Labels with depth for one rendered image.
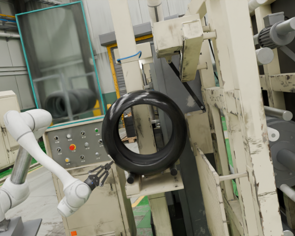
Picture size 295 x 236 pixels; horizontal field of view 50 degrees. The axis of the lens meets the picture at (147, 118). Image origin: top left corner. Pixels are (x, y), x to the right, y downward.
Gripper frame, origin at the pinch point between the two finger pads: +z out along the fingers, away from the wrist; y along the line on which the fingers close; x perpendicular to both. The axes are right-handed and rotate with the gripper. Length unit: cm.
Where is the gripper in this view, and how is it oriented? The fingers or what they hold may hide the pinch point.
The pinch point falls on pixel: (109, 165)
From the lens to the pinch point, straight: 204.3
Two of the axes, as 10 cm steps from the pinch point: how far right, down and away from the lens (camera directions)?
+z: 5.7, -5.6, 6.0
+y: 6.6, 7.5, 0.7
